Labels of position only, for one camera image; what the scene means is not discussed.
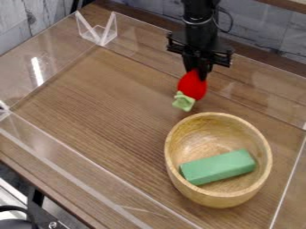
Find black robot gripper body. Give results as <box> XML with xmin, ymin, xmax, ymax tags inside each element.
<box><xmin>166</xmin><ymin>30</ymin><xmax>234</xmax><ymax>67</ymax></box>

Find round wooden bowl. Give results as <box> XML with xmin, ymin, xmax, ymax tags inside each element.
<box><xmin>165</xmin><ymin>112</ymin><xmax>273</xmax><ymax>208</ymax></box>

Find black table leg frame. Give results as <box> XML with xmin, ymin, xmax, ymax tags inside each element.
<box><xmin>29</xmin><ymin>186</ymin><xmax>85</xmax><ymax>229</ymax></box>

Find green rectangular block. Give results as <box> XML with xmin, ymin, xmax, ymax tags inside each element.
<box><xmin>180</xmin><ymin>149</ymin><xmax>256</xmax><ymax>186</ymax></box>

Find black cable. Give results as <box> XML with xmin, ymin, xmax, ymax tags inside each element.
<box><xmin>0</xmin><ymin>205</ymin><xmax>34</xmax><ymax>229</ymax></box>

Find red plush fruit green stem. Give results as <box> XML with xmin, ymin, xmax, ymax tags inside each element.
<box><xmin>173</xmin><ymin>69</ymin><xmax>208</xmax><ymax>112</ymax></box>

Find clear acrylic tray walls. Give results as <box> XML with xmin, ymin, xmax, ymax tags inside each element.
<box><xmin>0</xmin><ymin>16</ymin><xmax>306</xmax><ymax>229</ymax></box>

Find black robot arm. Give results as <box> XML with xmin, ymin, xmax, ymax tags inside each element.
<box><xmin>166</xmin><ymin>0</ymin><xmax>234</xmax><ymax>81</ymax></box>

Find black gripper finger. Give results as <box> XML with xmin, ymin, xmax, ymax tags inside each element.
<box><xmin>182</xmin><ymin>53</ymin><xmax>198</xmax><ymax>72</ymax></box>
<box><xmin>198</xmin><ymin>57</ymin><xmax>213</xmax><ymax>81</ymax></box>

